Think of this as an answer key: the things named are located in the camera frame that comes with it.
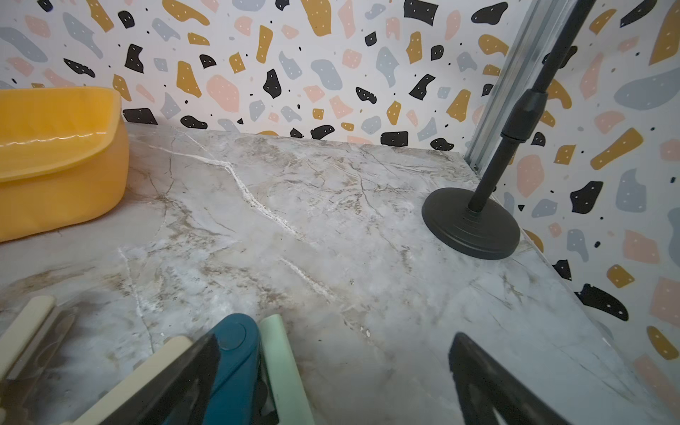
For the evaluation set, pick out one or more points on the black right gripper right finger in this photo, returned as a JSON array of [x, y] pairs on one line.
[[487, 392]]

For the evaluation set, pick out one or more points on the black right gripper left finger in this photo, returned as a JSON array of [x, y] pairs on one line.
[[179, 394]]

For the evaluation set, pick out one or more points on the dark teal pruning pliers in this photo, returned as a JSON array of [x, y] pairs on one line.
[[238, 393]]

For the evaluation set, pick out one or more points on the mint green pruning pliers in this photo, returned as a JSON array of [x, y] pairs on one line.
[[284, 381]]

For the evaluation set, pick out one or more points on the cream open pruning pliers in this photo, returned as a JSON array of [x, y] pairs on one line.
[[33, 338]]

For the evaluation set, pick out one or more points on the yellow plastic storage box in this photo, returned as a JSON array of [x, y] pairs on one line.
[[64, 158]]

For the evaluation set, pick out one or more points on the black microphone stand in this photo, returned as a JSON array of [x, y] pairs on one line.
[[468, 221]]

